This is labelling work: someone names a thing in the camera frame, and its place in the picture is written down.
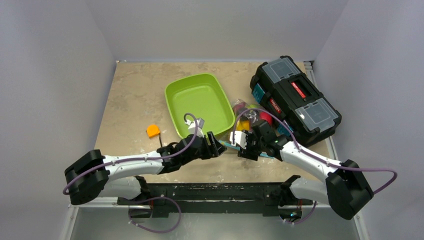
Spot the clear zip top bag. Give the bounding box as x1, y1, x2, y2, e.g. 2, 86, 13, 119
219, 99, 272, 159

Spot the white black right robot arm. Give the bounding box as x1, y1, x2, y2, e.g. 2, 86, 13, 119
229, 120, 375, 220

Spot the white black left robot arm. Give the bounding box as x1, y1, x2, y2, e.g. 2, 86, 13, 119
62, 131, 227, 205

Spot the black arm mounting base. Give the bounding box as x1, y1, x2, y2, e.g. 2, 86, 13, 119
117, 176, 313, 220

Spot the red fake apple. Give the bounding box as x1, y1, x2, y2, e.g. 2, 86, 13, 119
259, 111, 273, 126

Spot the black plastic toolbox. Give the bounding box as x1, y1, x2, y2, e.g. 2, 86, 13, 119
249, 55, 342, 147

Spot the green plastic tray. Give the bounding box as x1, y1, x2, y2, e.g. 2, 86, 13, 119
164, 73, 236, 138

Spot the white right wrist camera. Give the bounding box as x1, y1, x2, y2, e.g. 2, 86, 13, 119
229, 130, 247, 149

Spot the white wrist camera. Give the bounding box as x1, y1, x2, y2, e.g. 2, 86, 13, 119
229, 130, 247, 149
185, 118, 205, 137

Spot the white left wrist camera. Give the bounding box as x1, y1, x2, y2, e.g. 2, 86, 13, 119
185, 118, 205, 137

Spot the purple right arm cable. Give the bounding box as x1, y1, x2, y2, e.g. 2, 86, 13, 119
231, 108, 398, 196

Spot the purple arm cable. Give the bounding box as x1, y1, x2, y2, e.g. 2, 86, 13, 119
62, 112, 200, 196
231, 108, 398, 196

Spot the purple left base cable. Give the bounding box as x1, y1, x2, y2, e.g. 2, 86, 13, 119
127, 196, 183, 234

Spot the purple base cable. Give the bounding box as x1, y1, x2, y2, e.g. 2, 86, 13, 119
127, 196, 183, 234
283, 200, 318, 225

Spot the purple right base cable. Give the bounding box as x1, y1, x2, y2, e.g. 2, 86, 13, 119
283, 200, 318, 225

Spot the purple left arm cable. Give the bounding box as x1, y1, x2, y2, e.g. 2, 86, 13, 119
62, 112, 200, 196

